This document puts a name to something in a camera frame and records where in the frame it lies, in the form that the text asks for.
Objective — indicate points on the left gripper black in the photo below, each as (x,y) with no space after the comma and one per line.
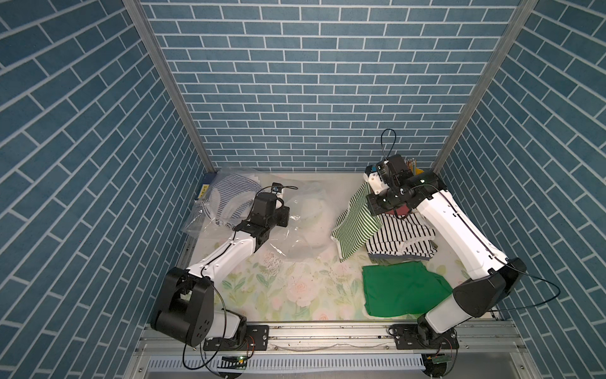
(283,212)

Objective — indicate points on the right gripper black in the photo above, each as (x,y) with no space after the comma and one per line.
(371,201)

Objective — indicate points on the bright green garment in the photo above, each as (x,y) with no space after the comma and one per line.
(398,290)

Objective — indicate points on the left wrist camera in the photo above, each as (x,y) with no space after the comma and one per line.
(277,189)

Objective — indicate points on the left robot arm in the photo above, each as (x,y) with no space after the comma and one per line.
(184,308)

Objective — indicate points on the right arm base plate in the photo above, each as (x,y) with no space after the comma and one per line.
(415,337)

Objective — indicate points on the striped black white garment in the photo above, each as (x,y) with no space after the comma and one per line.
(410,238)

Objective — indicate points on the green white striped garment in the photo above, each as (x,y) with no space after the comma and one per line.
(356,225)

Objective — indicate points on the dark blue book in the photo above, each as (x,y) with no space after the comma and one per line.
(205,185)

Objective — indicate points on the coloured pencils bundle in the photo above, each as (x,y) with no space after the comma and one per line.
(412,165)

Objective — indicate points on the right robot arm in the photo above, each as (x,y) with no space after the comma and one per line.
(492,276)

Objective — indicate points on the clear vacuum bag with valve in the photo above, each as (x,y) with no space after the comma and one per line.
(313,216)

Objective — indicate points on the aluminium rail frame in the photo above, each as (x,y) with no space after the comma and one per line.
(487,349)

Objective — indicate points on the clear bag with striped clothes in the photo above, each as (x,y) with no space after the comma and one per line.
(229,200)

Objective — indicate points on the red garment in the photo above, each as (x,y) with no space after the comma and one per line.
(403,210)

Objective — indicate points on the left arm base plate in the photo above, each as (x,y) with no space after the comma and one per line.
(249,337)

